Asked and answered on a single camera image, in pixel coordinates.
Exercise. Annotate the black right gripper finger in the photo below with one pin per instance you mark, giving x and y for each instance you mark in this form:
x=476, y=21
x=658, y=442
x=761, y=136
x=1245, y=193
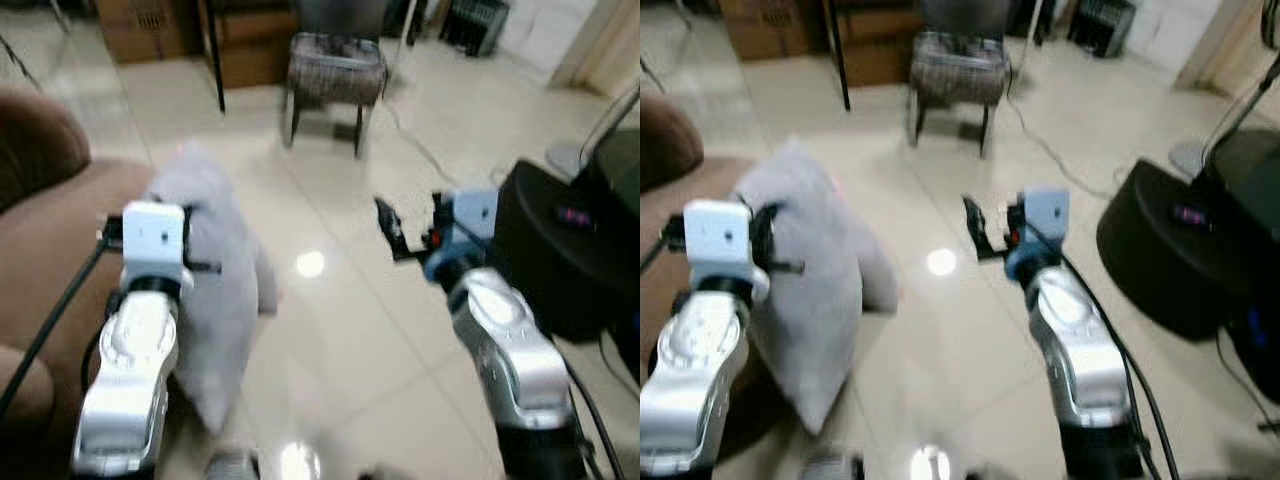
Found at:
x=388, y=222
x=975, y=222

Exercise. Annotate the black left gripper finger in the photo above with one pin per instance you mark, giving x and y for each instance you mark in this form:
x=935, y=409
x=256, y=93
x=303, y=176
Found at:
x=205, y=267
x=785, y=266

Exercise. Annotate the grey pillow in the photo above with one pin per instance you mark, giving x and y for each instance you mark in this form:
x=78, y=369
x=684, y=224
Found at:
x=220, y=320
x=820, y=300

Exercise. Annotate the black round appliance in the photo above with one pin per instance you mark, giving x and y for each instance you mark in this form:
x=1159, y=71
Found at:
x=550, y=260
x=1160, y=250

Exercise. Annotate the plaid cushioned metal stool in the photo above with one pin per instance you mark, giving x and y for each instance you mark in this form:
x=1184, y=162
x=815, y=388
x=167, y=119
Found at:
x=335, y=70
x=960, y=70

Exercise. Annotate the black glossy box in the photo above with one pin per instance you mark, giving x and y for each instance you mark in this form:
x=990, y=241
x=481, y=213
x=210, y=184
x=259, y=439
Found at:
x=620, y=170
x=1250, y=170

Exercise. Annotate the closed cardboard box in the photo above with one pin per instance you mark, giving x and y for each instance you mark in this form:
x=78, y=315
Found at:
x=255, y=55
x=880, y=55

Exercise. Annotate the grey robot foot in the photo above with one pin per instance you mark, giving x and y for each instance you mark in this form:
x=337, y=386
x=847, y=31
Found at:
x=232, y=466
x=830, y=467

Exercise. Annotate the black cabinet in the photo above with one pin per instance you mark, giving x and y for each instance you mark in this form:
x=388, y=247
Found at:
x=965, y=14
x=340, y=15

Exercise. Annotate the black ribbed heater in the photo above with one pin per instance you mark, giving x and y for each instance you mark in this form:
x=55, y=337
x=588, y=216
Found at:
x=1100, y=25
x=475, y=25

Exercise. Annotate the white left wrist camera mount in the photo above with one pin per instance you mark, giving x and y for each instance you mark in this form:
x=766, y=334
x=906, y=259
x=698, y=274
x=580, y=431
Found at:
x=718, y=240
x=152, y=240

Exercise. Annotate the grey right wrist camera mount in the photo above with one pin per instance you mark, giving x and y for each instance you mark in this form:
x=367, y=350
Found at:
x=1045, y=215
x=470, y=215

